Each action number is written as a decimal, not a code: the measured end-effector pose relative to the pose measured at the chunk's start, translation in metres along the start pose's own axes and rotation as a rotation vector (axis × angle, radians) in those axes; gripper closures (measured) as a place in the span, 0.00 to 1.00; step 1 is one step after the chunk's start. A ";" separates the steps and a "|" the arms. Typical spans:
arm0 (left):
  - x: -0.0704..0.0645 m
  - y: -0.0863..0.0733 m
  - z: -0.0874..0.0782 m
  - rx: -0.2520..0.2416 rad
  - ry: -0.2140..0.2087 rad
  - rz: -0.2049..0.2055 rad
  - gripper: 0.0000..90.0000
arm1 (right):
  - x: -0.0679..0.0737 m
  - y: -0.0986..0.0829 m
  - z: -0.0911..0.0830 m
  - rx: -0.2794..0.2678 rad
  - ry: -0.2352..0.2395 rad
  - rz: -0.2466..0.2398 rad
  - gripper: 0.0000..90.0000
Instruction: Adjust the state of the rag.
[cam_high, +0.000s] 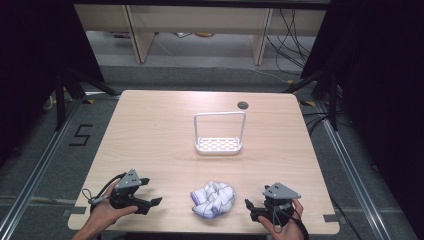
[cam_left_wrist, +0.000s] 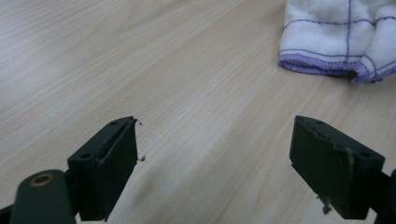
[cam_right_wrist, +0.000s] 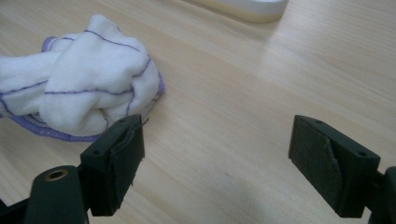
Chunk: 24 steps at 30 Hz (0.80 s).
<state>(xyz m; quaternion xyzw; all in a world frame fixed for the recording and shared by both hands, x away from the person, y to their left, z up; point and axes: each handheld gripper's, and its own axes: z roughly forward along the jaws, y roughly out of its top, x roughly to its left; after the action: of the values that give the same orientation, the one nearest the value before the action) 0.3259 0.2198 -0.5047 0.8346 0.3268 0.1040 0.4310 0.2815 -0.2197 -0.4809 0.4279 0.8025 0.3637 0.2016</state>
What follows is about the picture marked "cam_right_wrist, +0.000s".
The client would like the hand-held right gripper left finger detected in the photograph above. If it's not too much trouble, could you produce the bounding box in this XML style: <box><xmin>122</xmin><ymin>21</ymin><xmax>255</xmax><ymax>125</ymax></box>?
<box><xmin>79</xmin><ymin>114</ymin><xmax>146</xmax><ymax>217</ymax></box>

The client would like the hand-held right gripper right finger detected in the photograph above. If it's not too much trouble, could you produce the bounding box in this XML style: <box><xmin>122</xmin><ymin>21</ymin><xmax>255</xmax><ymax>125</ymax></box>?
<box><xmin>288</xmin><ymin>114</ymin><xmax>381</xmax><ymax>218</ymax></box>

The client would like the white cloth with purple grid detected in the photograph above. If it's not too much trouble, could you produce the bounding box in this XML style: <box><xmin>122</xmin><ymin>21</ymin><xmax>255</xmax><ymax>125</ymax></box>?
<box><xmin>0</xmin><ymin>13</ymin><xmax>166</xmax><ymax>144</ymax></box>

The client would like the white wire rack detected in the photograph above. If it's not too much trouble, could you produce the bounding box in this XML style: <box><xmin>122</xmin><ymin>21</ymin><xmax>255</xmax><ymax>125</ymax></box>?
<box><xmin>186</xmin><ymin>0</ymin><xmax>290</xmax><ymax>24</ymax></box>

